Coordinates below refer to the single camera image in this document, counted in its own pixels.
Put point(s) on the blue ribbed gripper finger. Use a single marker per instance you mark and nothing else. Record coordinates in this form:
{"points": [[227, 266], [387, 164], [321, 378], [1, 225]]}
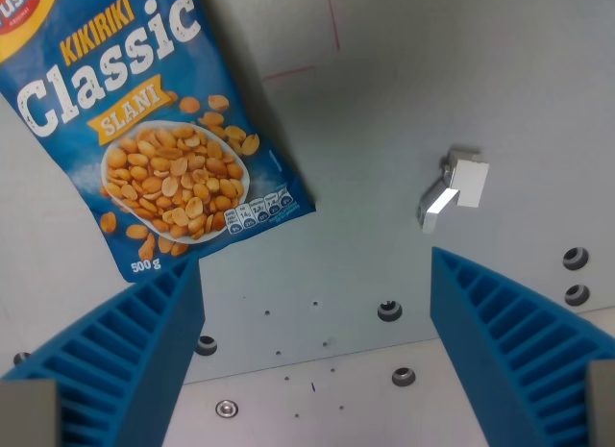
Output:
{"points": [[120, 360], [514, 346]]}

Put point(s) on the shiny silver screw head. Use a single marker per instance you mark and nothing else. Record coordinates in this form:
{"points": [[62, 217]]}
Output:
{"points": [[227, 408]]}

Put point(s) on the blue peanut snack bag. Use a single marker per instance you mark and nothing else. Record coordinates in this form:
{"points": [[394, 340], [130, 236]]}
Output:
{"points": [[139, 125]]}

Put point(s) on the small metal bracket block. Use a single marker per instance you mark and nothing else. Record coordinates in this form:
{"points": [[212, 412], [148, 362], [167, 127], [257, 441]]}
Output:
{"points": [[454, 187]]}

